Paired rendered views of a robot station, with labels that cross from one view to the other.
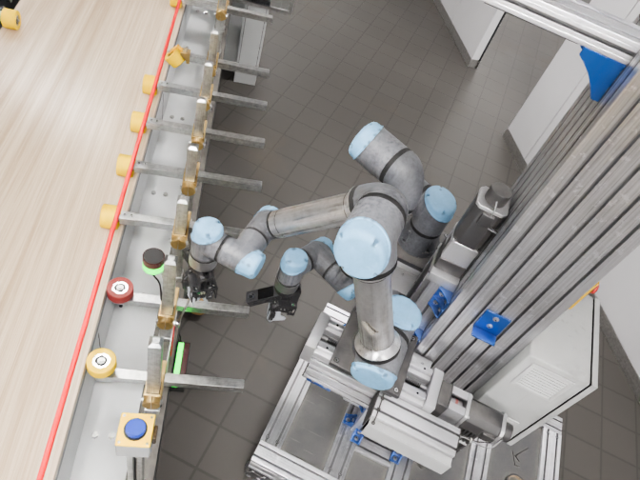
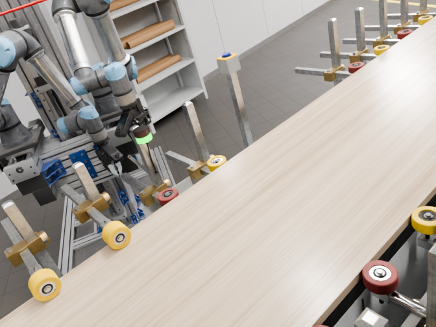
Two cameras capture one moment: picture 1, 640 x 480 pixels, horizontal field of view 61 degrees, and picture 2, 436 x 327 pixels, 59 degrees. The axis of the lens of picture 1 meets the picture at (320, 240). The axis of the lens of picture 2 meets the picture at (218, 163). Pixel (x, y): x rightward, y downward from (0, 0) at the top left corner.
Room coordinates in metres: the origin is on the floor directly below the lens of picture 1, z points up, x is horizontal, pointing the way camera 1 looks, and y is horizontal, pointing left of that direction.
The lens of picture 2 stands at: (0.94, 1.76, 1.68)
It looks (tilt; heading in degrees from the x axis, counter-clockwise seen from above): 31 degrees down; 256
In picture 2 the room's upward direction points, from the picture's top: 17 degrees counter-clockwise
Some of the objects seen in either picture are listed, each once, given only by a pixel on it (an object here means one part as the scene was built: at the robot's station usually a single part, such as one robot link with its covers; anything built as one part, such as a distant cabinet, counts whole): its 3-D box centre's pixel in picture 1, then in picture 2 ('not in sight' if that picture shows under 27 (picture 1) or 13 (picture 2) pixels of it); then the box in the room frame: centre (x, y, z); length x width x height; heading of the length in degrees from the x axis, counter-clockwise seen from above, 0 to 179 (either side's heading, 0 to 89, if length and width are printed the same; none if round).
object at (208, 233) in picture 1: (207, 240); (117, 78); (0.85, 0.27, 1.31); 0.09 x 0.08 x 0.11; 82
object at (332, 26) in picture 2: not in sight; (335, 61); (-0.33, -0.01, 0.90); 0.03 x 0.03 x 0.48; 18
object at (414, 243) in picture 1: (422, 232); (13, 132); (1.40, -0.33, 1.09); 0.15 x 0.15 x 0.10
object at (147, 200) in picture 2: (167, 308); (156, 191); (0.88, 0.38, 0.84); 0.13 x 0.06 x 0.05; 18
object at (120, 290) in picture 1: (120, 296); (171, 204); (0.85, 0.53, 0.85); 0.08 x 0.08 x 0.11
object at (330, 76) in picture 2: not in sight; (334, 72); (-0.31, -0.01, 0.84); 0.13 x 0.06 x 0.05; 18
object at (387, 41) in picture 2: not in sight; (374, 42); (-0.75, -0.20, 0.84); 0.43 x 0.03 x 0.04; 108
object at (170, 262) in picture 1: (168, 304); (155, 177); (0.86, 0.37, 0.90); 0.03 x 0.03 x 0.48; 18
